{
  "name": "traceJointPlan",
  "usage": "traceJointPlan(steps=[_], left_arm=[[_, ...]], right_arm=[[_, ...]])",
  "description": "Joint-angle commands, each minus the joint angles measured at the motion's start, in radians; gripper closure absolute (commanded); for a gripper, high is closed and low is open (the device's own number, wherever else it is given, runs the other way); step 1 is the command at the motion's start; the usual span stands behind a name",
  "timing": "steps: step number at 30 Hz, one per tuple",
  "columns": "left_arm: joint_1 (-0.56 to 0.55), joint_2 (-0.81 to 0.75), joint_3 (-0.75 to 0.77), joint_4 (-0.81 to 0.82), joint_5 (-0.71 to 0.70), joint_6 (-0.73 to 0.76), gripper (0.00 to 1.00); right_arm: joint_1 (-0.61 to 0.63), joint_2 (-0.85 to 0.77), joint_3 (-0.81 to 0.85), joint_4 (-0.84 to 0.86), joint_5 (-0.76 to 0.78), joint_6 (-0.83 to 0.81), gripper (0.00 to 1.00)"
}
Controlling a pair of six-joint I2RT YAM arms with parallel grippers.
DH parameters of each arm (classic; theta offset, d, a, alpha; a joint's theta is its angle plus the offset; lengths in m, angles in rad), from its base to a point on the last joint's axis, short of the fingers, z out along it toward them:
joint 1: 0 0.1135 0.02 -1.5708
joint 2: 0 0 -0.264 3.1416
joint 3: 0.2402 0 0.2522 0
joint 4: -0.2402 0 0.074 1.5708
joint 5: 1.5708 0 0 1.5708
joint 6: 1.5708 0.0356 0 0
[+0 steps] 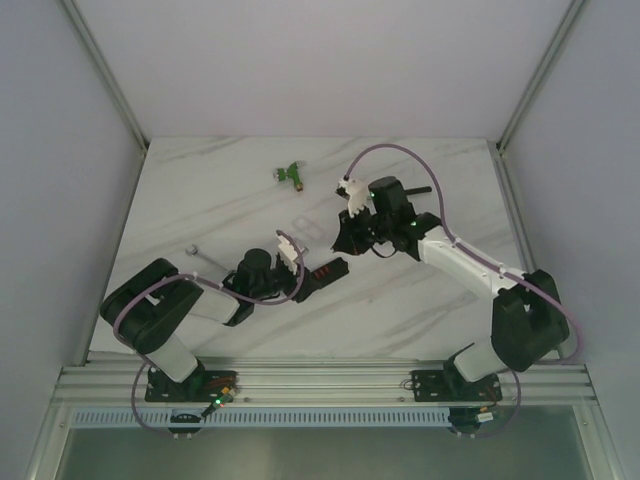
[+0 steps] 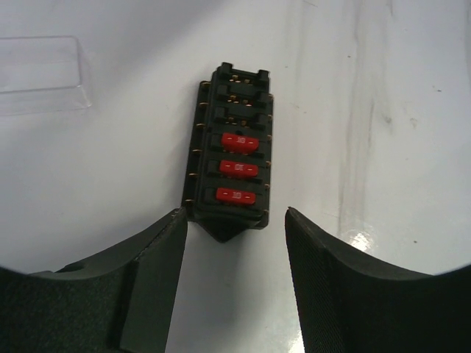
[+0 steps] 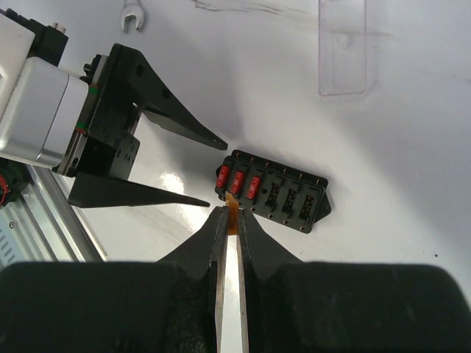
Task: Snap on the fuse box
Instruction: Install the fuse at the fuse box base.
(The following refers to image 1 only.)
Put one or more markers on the aluminium frame post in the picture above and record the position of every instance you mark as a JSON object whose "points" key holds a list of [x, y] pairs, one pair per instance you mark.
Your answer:
{"points": [[542, 71], [104, 72]]}

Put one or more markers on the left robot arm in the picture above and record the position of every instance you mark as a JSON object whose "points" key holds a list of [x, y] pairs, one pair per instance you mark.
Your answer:
{"points": [[146, 311]]}

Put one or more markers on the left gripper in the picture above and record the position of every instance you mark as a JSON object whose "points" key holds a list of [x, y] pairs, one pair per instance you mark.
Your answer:
{"points": [[304, 283]]}

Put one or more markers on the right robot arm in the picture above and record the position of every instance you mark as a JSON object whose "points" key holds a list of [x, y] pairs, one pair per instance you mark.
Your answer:
{"points": [[526, 322]]}

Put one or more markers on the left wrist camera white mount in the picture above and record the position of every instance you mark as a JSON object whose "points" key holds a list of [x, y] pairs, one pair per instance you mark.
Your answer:
{"points": [[290, 252]]}

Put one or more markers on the slotted grey cable duct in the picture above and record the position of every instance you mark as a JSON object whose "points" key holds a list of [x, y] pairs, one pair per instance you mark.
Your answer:
{"points": [[254, 417]]}

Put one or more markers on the left aluminium frame post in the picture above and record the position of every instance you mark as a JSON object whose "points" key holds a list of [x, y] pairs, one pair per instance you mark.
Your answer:
{"points": [[104, 72]]}

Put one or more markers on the grey metal bolt tool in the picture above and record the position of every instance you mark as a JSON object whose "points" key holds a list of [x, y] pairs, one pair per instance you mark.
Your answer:
{"points": [[194, 251]]}

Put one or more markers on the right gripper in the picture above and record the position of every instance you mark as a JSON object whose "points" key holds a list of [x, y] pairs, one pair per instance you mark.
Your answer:
{"points": [[347, 239]]}

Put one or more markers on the black fuse box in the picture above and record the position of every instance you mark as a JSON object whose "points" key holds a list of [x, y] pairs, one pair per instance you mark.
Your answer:
{"points": [[327, 274]]}

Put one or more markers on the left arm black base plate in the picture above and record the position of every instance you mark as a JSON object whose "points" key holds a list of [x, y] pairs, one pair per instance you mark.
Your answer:
{"points": [[200, 387]]}

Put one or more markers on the clear plastic fuse box cover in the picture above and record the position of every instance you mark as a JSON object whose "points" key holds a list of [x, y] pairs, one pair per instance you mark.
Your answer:
{"points": [[307, 228]]}

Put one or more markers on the aluminium front rail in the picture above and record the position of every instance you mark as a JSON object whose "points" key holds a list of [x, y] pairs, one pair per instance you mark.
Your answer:
{"points": [[108, 380]]}

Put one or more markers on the green spray gun toy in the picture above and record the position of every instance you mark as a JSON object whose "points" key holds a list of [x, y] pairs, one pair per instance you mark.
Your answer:
{"points": [[292, 173]]}

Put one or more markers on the hammer with black handle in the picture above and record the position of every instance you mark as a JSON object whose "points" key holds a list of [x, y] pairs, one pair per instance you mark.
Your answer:
{"points": [[419, 190]]}

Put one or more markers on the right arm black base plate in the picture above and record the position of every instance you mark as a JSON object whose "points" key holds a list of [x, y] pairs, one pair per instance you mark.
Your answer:
{"points": [[442, 386]]}

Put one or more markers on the right aluminium frame post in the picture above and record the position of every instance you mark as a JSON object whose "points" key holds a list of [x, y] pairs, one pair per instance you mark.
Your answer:
{"points": [[542, 71]]}

